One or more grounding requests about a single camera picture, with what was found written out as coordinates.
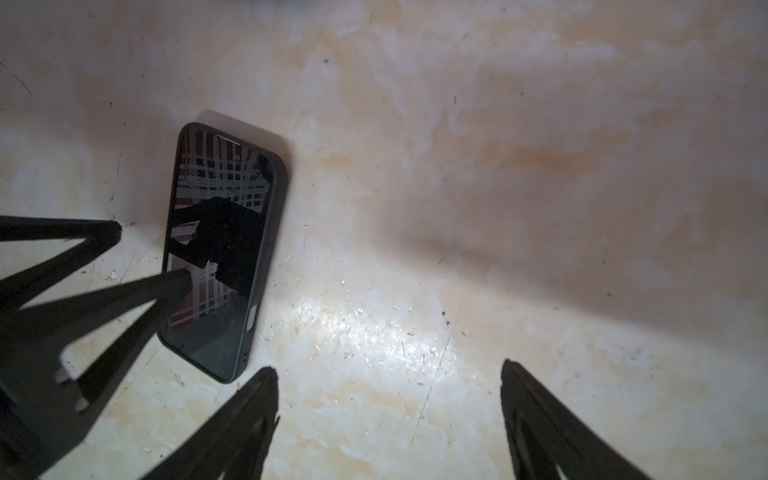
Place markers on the black phone case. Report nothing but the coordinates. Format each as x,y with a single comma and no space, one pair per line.
264,252

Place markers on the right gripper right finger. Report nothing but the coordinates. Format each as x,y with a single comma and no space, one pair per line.
547,441

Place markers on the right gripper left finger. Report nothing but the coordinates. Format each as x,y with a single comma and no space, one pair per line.
235,441

